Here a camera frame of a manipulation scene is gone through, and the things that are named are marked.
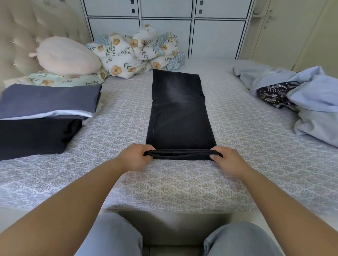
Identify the floral bunched quilt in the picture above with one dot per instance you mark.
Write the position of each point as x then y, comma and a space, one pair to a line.
174, 55

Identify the person's right forearm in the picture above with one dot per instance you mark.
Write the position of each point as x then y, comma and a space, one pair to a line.
295, 211

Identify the white door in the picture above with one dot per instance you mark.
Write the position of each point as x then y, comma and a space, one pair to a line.
295, 31

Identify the white printed t-shirt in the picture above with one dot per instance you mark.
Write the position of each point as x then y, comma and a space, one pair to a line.
53, 114

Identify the person's left forearm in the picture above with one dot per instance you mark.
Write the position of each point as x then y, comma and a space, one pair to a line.
58, 211

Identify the person's right hand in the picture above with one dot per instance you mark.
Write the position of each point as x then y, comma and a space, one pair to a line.
232, 163

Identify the bed with grey patterned sheet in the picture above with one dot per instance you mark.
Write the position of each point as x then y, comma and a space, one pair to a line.
121, 121

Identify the black shorts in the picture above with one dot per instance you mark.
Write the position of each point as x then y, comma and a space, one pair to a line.
37, 137

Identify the dark purple patterned garment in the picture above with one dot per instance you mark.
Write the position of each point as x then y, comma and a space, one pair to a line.
277, 95

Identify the pink plush pillow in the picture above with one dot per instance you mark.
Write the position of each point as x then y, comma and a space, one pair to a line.
68, 55

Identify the beige tufted headboard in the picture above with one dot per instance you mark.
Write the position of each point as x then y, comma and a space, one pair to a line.
26, 26

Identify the floral pillow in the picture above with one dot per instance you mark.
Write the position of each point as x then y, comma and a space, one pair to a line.
58, 80

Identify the person's left hand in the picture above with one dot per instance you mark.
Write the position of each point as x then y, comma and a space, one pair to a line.
133, 158

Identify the grey printed t-shirt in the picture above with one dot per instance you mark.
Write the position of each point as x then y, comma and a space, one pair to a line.
47, 97

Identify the white wardrobe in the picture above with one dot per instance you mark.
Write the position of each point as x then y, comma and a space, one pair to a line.
216, 31

